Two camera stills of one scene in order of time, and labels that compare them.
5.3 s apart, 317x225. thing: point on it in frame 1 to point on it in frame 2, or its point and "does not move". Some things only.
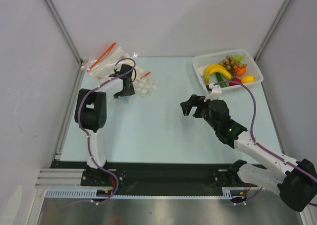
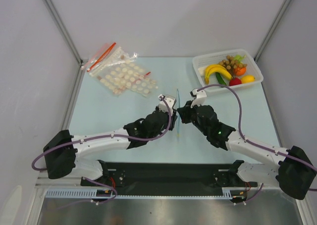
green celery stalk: (239, 58) does not move
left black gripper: (130, 91) to (166, 127)
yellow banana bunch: (215, 68) does not move
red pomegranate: (235, 79) does not move
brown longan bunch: (231, 64) does not move
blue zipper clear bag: (112, 87) to (179, 112)
